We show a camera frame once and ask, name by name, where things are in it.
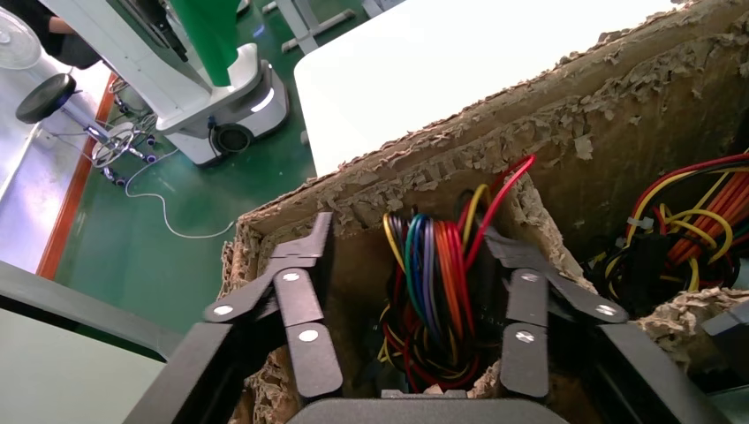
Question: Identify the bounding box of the white robot torso panel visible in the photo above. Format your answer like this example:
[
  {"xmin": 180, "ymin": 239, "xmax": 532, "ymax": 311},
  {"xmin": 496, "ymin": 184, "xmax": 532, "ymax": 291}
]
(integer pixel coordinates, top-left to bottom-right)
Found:
[{"xmin": 0, "ymin": 260, "xmax": 184, "ymax": 424}]

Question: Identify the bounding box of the black stool with chrome base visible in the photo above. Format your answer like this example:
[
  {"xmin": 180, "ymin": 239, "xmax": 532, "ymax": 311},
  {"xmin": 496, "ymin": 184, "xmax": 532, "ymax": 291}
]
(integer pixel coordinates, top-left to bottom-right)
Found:
[{"xmin": 15, "ymin": 72, "xmax": 159, "ymax": 188}]

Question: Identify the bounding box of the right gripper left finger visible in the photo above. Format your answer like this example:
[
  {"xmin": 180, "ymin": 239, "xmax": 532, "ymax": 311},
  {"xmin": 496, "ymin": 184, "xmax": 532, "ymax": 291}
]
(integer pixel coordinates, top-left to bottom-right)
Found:
[{"xmin": 123, "ymin": 211, "xmax": 344, "ymax": 424}]

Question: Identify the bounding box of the grey power supply with wires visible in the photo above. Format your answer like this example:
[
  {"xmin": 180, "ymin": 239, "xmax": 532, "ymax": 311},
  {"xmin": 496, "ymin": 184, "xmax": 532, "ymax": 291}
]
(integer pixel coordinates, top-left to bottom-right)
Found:
[{"xmin": 377, "ymin": 155, "xmax": 536, "ymax": 393}]

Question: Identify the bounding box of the white table leg frame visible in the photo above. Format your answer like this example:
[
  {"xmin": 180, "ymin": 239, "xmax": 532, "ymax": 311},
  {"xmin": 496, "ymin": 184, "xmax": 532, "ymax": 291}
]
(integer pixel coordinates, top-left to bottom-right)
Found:
[{"xmin": 261, "ymin": 0, "xmax": 405, "ymax": 55}]

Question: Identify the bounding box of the white fan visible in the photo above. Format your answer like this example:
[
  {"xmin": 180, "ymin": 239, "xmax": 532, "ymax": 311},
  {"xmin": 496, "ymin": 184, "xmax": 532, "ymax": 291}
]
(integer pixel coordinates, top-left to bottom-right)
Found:
[{"xmin": 0, "ymin": 8, "xmax": 43, "ymax": 72}]

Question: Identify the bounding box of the white floor cable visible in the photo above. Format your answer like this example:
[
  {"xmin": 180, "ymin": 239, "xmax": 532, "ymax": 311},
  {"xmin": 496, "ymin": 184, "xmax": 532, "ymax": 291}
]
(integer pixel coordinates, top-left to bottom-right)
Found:
[{"xmin": 124, "ymin": 148, "xmax": 237, "ymax": 240}]

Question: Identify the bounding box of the power supply with wire bundle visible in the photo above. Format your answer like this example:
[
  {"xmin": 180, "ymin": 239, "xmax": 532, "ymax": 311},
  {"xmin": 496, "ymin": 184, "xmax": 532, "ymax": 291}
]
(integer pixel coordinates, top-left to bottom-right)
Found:
[{"xmin": 585, "ymin": 152, "xmax": 749, "ymax": 317}]

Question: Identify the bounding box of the green hanging panel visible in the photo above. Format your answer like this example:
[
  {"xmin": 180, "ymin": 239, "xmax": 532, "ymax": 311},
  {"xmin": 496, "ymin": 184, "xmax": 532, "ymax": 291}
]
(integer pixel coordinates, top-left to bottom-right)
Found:
[{"xmin": 170, "ymin": 0, "xmax": 242, "ymax": 87}]

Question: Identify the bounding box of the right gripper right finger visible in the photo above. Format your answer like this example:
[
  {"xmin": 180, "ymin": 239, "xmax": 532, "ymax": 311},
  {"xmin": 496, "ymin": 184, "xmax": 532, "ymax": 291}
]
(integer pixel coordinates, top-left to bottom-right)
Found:
[{"xmin": 480, "ymin": 224, "xmax": 732, "ymax": 424}]

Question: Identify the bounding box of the worn cardboard divider box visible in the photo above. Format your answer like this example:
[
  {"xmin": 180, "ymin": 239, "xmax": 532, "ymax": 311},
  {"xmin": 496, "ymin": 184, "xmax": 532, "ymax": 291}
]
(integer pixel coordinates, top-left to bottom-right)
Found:
[{"xmin": 219, "ymin": 0, "xmax": 749, "ymax": 424}]

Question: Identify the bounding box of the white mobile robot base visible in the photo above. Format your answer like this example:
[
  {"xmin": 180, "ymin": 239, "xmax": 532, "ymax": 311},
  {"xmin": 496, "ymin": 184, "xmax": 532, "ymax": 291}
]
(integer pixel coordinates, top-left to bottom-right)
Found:
[{"xmin": 41, "ymin": 0, "xmax": 291, "ymax": 168}]

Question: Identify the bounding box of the person in dark clothes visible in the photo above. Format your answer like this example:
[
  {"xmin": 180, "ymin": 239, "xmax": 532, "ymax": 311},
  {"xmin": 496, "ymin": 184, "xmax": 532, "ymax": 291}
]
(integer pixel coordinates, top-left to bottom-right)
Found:
[{"xmin": 0, "ymin": 0, "xmax": 102, "ymax": 70}]

